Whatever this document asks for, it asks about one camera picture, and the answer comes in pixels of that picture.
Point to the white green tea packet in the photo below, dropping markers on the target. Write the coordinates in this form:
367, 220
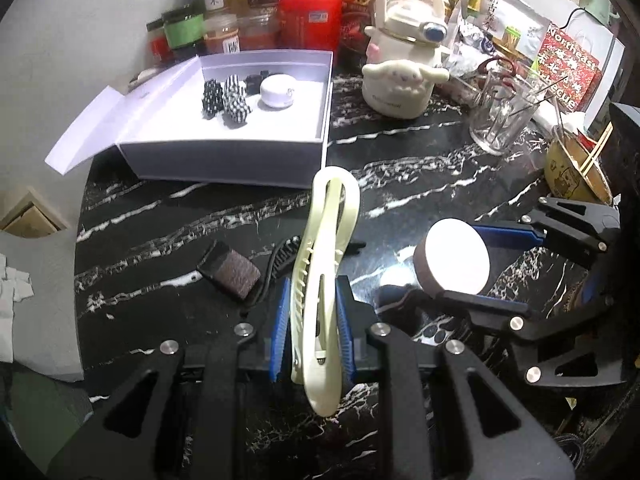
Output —
500, 10
532, 32

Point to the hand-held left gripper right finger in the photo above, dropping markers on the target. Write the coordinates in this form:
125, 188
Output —
345, 330

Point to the green jar black lid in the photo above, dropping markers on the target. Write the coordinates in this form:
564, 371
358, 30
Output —
185, 30

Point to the silver foil packet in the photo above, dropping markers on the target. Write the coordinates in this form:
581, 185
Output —
470, 40

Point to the white paper bag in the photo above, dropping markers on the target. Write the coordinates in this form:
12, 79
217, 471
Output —
600, 35

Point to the white flat case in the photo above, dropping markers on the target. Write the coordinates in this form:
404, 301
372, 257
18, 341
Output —
145, 74

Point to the black polka dot hair clip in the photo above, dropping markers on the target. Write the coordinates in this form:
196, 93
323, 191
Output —
211, 100

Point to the black comb hair clip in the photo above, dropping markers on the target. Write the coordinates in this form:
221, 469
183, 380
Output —
280, 260

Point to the white round case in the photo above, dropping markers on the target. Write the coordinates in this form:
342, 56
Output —
277, 91

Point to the clear glass cup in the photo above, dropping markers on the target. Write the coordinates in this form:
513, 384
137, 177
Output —
500, 120

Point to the cream long hair clip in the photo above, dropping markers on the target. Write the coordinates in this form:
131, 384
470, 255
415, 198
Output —
322, 390

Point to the white cartoon kettle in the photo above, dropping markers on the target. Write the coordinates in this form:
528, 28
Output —
395, 90

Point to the brown rectangular hair clip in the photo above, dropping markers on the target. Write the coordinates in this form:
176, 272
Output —
235, 272

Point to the round white brown compact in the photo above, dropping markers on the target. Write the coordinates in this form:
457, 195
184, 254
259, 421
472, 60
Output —
457, 255

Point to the white gift box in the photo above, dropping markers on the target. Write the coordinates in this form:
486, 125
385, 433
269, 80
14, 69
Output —
225, 165

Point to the black white checkered hair clip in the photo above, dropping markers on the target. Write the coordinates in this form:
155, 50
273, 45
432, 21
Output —
235, 102

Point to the yellow printed bowl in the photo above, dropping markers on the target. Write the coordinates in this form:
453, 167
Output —
565, 175

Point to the wooden box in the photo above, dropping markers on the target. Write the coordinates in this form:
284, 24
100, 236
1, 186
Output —
30, 220

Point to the red white snack packet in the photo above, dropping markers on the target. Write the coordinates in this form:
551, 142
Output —
356, 32

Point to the white crumpled cloth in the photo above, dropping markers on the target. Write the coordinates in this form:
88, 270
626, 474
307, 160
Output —
15, 285

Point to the black claw hair clip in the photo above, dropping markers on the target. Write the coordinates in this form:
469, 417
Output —
255, 85

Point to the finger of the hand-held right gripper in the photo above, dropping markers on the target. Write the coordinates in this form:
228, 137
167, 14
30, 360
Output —
515, 235
490, 307

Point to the red tea canister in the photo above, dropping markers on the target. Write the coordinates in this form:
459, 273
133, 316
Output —
310, 20

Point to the wooden chopstick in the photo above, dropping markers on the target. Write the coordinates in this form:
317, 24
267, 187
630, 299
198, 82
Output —
597, 146
595, 160

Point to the clear jar orange label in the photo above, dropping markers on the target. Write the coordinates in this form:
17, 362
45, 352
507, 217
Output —
257, 35

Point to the small clear jar orange contents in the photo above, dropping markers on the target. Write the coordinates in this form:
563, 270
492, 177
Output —
222, 40

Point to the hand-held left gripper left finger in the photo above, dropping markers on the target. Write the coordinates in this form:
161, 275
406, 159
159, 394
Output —
281, 330

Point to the red label jar black lid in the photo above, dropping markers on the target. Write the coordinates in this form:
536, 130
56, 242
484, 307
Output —
160, 47

